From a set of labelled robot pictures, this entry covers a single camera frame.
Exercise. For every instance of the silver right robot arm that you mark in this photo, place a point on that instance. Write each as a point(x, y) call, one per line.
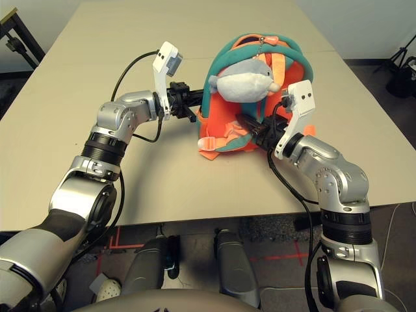
point(338, 175)

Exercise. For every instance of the black tripod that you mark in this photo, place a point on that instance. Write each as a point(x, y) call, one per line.
point(401, 53)

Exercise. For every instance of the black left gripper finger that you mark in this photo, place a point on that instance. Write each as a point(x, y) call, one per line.
point(197, 94)
point(197, 101)

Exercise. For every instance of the orange and teal backpack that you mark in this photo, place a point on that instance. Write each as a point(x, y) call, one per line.
point(213, 113)

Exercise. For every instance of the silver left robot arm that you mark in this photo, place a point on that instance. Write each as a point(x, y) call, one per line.
point(113, 117)

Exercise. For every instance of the white perforated shoe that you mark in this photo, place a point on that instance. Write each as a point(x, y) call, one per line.
point(109, 289)

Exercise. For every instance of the grey right robot leg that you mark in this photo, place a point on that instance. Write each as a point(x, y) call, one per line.
point(235, 266)

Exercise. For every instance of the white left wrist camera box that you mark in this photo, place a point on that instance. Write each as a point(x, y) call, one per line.
point(162, 74)

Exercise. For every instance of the black framed side desk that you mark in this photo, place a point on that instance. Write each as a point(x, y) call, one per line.
point(19, 35)

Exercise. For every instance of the grey white plush toy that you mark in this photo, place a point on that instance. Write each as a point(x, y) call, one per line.
point(240, 86)

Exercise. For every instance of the black equipment bag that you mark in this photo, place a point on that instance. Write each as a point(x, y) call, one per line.
point(401, 81)

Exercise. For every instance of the grey robot torso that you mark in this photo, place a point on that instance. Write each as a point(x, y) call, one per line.
point(178, 302)

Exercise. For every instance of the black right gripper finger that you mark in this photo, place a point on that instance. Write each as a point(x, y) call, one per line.
point(252, 128)
point(248, 119)

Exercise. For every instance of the grey robot leg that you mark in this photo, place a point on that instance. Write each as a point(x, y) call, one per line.
point(143, 266)
point(235, 266)

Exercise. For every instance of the grey left robot leg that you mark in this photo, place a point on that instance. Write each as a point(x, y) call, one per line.
point(143, 266)

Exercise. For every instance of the small grey floor pad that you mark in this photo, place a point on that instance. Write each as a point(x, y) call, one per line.
point(98, 282)

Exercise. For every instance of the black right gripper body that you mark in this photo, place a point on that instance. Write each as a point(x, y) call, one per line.
point(269, 133)

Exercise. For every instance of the grey floor mat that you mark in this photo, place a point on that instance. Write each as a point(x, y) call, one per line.
point(282, 299)

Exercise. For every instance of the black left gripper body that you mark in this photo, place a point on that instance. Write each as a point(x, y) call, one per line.
point(180, 97)

